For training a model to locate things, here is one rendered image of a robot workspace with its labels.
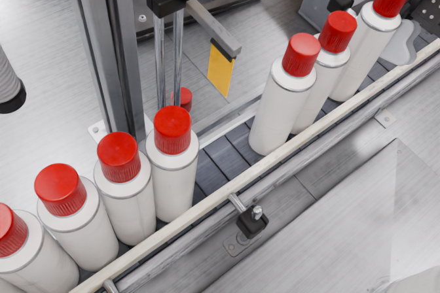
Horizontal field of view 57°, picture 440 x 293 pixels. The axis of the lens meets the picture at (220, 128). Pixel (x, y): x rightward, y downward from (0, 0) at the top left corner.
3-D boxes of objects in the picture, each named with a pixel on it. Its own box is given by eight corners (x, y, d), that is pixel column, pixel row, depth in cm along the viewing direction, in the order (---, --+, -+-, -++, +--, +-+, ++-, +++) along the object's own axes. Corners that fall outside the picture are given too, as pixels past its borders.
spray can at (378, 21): (337, 108, 63) (401, 8, 46) (314, 86, 65) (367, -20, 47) (359, 94, 65) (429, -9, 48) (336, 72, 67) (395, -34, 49)
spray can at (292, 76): (263, 164, 57) (305, 71, 39) (239, 137, 59) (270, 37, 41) (290, 145, 59) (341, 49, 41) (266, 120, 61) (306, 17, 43)
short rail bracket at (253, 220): (241, 254, 55) (257, 227, 45) (227, 237, 56) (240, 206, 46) (258, 240, 56) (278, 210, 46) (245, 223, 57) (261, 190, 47)
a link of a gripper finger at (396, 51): (380, 89, 58) (429, 36, 53) (349, 62, 60) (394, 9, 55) (386, 87, 61) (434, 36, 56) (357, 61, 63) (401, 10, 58)
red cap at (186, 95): (180, 94, 67) (181, 82, 65) (196, 106, 67) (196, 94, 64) (166, 106, 66) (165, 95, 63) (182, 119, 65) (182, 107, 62)
